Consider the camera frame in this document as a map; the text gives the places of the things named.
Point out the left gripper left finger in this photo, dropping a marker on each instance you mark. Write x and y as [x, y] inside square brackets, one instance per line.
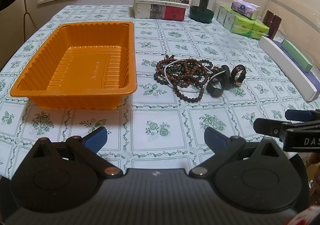
[86, 148]

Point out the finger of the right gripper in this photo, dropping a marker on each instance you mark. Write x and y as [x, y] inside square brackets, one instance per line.
[269, 127]
[302, 115]

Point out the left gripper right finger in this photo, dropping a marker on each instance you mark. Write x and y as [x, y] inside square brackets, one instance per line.
[225, 149]

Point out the black gold wristwatch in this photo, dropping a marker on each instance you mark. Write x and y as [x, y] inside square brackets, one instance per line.
[238, 74]

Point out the black fitness band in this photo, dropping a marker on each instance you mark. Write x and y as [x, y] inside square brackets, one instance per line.
[219, 81]

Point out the orange plastic tray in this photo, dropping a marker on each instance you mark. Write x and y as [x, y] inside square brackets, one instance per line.
[90, 65]

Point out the long white box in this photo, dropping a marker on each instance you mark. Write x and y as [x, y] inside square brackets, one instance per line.
[305, 82]

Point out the light green small box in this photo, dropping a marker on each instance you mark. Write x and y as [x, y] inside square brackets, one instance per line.
[297, 55]

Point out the dark brown wooden box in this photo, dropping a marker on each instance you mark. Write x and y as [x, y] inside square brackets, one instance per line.
[272, 21]

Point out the green tissue pack bundle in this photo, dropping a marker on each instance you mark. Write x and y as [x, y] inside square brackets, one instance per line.
[239, 24]

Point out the purple tissue pack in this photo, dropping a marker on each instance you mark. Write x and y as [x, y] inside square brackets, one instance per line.
[246, 9]

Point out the dark green glass humidifier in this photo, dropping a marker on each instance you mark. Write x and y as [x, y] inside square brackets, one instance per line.
[202, 10]

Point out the thick white red book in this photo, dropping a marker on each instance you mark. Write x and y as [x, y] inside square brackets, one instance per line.
[155, 9]

